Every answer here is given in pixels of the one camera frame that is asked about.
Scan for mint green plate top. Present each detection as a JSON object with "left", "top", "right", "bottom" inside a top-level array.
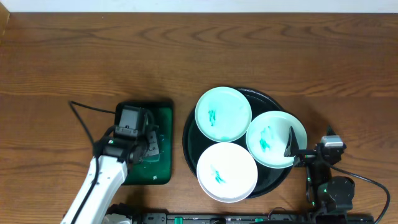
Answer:
[{"left": 194, "top": 86, "right": 252, "bottom": 142}]

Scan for mint green plate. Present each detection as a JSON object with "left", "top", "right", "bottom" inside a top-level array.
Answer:
[
  {"left": 194, "top": 86, "right": 252, "bottom": 142},
  {"left": 246, "top": 111, "right": 308, "bottom": 169}
]

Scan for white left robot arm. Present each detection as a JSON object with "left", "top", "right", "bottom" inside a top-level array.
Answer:
[{"left": 62, "top": 106, "right": 157, "bottom": 223}]

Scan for green rectangular tray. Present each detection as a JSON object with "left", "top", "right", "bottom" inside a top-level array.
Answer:
[{"left": 114, "top": 100, "right": 174, "bottom": 185}]

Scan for mint green plate right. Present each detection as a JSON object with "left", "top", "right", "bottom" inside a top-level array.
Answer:
[{"left": 246, "top": 111, "right": 308, "bottom": 169}]

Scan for white plate front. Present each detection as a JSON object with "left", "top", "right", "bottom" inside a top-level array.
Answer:
[{"left": 197, "top": 142, "right": 258, "bottom": 203}]

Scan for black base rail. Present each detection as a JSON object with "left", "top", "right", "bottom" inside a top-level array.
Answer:
[{"left": 102, "top": 212, "right": 374, "bottom": 224}]

